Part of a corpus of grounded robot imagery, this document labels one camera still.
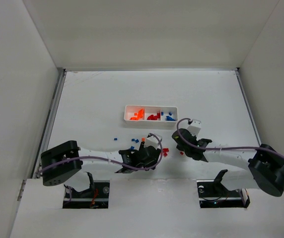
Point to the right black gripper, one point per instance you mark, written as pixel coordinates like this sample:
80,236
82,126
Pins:
181,140

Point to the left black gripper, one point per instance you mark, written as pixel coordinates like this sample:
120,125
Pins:
143,149

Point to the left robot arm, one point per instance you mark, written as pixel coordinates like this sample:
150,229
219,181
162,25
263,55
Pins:
75,168

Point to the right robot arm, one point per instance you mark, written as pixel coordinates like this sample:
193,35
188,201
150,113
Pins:
261,169

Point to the red lego pile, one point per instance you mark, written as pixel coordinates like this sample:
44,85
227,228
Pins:
156,116

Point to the orange lego pile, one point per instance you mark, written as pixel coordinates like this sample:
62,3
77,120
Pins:
139,115

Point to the white three-compartment tray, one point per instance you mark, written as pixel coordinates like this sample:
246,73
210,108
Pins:
161,124

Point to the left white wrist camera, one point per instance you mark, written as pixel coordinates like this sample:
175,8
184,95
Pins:
153,140

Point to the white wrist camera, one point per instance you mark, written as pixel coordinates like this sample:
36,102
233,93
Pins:
194,127
153,140

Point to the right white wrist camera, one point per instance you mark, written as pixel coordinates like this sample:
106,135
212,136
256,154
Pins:
194,127

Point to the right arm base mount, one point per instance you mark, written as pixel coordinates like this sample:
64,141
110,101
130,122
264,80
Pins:
212,194

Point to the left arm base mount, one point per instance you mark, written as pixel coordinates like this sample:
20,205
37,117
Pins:
83,192

